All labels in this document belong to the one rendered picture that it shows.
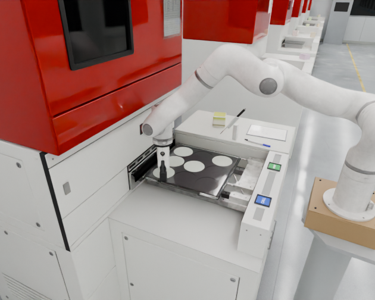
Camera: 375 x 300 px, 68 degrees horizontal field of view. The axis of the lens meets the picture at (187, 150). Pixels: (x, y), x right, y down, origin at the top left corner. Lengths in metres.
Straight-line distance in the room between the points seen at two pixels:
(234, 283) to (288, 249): 1.23
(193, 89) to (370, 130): 0.58
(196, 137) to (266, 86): 0.72
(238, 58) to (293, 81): 0.21
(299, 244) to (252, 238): 1.36
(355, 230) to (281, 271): 1.01
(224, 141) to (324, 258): 0.69
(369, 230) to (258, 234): 0.42
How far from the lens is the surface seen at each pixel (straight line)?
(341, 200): 1.22
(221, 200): 1.24
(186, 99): 1.04
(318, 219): 1.22
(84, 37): 0.88
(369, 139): 1.02
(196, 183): 1.24
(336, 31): 13.47
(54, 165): 0.93
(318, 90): 1.00
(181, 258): 1.14
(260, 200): 1.08
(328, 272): 1.43
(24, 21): 0.76
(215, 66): 0.98
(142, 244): 1.20
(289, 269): 2.18
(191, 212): 1.21
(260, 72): 0.91
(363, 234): 1.24
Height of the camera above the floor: 1.62
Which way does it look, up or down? 29 degrees down
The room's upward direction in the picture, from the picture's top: 1 degrees clockwise
